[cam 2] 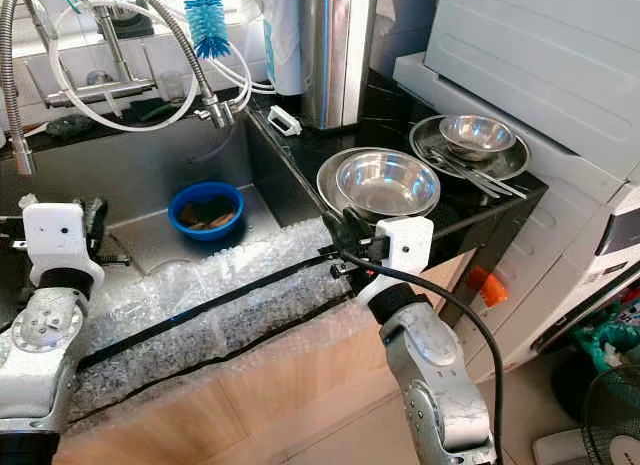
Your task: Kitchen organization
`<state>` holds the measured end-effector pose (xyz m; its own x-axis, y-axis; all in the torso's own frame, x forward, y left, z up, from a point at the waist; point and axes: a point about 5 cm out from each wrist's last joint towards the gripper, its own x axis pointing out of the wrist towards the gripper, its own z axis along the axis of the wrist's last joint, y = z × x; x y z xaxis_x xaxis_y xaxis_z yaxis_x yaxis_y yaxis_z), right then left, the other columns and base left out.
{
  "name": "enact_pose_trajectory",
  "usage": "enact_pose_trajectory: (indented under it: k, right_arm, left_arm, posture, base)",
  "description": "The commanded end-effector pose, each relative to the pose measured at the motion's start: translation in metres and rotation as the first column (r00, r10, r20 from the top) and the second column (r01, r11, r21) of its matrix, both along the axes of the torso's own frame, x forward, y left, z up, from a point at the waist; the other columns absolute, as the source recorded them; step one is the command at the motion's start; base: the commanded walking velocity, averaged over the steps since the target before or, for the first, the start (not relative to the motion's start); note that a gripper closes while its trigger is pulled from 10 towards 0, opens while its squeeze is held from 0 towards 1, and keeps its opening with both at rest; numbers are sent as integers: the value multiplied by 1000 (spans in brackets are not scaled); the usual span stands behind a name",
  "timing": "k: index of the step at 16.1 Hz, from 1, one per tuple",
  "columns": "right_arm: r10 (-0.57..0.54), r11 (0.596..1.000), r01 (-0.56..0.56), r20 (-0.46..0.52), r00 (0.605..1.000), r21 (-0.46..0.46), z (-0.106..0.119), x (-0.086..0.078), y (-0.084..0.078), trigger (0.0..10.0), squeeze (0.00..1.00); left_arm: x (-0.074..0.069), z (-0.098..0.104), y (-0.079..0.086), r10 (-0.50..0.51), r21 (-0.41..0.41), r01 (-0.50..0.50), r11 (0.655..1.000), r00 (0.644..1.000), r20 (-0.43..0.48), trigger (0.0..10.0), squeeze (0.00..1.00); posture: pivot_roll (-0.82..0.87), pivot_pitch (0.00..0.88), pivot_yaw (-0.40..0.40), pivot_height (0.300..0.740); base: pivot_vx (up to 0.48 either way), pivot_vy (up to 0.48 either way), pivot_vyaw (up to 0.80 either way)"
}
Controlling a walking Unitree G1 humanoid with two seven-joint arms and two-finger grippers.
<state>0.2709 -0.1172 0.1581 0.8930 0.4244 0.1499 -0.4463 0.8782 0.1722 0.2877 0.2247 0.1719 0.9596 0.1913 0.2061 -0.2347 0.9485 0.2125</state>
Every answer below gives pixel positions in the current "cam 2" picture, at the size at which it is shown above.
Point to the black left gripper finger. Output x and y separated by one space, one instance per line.
12 235
95 220

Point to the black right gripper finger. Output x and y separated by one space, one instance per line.
348 230
378 228

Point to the large steel plate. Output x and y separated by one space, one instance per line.
328 180

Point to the clear plastic bottle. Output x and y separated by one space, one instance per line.
27 200

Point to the large steel bowl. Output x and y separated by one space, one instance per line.
395 180

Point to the stainless steel sink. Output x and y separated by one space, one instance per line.
120 175

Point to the blue plastic bowl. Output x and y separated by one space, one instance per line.
205 233

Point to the black round sink stopper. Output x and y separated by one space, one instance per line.
72 128

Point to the clear bubble wrap strip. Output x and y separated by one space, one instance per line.
210 280

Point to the black tape strip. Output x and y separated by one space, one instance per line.
210 310
290 330

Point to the steel cutlery piece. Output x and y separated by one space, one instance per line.
510 185
495 185

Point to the orange plastic object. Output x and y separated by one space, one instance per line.
488 288

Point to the small white plastic clip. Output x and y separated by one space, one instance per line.
284 121

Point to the chrome mixer tap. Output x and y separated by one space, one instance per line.
100 90

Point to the small steel bowl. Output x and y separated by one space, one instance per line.
477 133

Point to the tall stainless steel canister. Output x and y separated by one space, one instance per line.
338 60

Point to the light wood sink cabinet front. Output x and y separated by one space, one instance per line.
260 415

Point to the steel gooseneck spring faucet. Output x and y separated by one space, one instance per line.
195 60

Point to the blue bottle brush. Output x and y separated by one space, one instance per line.
208 25

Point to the white washing machine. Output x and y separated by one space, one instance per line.
530 55

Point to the green plastic bag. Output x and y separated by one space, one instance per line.
610 340

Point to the white plastic base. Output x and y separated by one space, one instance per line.
555 450

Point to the black floor fan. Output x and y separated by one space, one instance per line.
610 425

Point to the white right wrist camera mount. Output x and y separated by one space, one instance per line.
408 245

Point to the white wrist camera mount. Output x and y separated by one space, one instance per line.
408 245
60 240

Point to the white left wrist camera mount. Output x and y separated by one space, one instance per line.
60 240

